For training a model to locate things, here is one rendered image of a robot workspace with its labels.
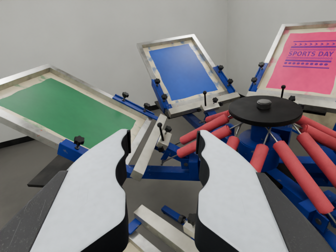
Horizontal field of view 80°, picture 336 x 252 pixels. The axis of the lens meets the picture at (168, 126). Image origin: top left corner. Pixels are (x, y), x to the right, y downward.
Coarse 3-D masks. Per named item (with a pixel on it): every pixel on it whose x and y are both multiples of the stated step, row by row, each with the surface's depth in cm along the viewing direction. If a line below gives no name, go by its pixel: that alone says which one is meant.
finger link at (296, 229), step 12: (264, 180) 8; (264, 192) 8; (276, 192) 8; (276, 204) 7; (288, 204) 7; (276, 216) 7; (288, 216) 7; (300, 216) 7; (288, 228) 7; (300, 228) 7; (312, 228) 7; (288, 240) 6; (300, 240) 6; (312, 240) 6; (324, 240) 6
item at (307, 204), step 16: (272, 128) 128; (288, 128) 124; (288, 144) 129; (192, 160) 108; (304, 160) 102; (192, 176) 112; (272, 176) 96; (288, 192) 88; (304, 192) 86; (304, 208) 76
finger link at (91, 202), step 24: (96, 144) 11; (120, 144) 11; (72, 168) 9; (96, 168) 9; (120, 168) 10; (72, 192) 8; (96, 192) 8; (120, 192) 8; (48, 216) 7; (72, 216) 7; (96, 216) 7; (120, 216) 7; (48, 240) 6; (72, 240) 6; (96, 240) 6; (120, 240) 7
